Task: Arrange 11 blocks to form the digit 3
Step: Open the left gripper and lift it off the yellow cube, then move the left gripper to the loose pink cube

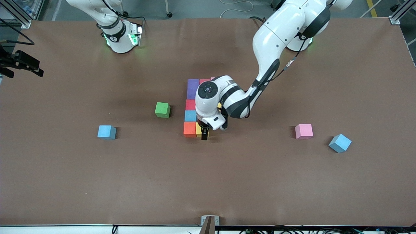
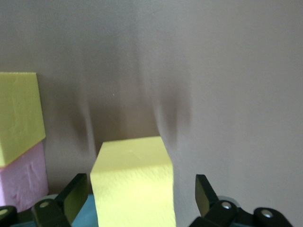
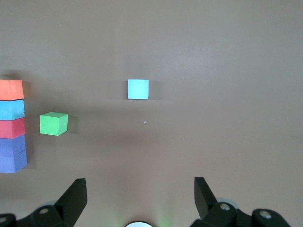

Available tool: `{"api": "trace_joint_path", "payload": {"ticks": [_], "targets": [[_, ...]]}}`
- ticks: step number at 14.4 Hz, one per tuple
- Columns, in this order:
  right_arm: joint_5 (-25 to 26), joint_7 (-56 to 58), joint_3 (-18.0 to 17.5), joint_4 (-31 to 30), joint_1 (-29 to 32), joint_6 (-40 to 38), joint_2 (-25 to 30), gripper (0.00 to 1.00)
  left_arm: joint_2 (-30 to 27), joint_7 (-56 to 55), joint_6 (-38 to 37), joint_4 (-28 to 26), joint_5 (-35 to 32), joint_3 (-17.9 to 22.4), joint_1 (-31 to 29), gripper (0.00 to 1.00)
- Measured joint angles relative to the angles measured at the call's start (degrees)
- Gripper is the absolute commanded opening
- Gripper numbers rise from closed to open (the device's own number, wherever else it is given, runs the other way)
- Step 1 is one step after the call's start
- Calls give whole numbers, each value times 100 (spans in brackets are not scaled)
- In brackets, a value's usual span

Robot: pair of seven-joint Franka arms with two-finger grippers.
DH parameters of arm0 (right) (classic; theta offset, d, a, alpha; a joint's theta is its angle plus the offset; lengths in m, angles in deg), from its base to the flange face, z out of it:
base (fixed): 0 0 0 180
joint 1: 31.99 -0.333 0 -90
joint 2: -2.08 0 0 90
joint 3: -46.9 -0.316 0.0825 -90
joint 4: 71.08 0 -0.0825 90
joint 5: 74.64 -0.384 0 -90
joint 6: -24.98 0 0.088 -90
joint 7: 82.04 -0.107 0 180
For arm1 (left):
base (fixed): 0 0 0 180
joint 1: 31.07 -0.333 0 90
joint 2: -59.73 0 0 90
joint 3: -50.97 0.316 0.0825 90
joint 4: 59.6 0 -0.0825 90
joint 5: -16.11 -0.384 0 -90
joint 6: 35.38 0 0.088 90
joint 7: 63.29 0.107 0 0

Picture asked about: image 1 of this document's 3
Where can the purple foam cube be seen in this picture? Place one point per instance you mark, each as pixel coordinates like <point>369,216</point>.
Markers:
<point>191,94</point>
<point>193,84</point>

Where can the green foam cube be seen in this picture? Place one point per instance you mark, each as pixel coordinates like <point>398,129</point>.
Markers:
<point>162,109</point>

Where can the brown table cover sheet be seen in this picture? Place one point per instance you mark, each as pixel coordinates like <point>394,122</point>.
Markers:
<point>65,182</point>

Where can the red foam cube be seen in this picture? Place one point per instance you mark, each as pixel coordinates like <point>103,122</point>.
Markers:
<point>204,80</point>
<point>190,105</point>

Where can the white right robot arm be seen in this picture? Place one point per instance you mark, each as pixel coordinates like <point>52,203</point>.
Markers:
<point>122,45</point>

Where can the orange foam cube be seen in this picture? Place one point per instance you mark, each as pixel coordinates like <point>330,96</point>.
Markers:
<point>189,129</point>

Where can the grey metal camera bracket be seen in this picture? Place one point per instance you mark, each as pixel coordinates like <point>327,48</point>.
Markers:
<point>210,224</point>

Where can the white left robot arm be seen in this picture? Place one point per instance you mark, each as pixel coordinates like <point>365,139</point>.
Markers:
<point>279,32</point>

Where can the aluminium frame profile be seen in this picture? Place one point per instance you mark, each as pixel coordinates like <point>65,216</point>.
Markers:
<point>22,23</point>
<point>398,16</point>

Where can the blue foam cube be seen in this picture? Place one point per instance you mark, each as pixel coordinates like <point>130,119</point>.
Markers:
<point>106,131</point>
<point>340,141</point>
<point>190,115</point>

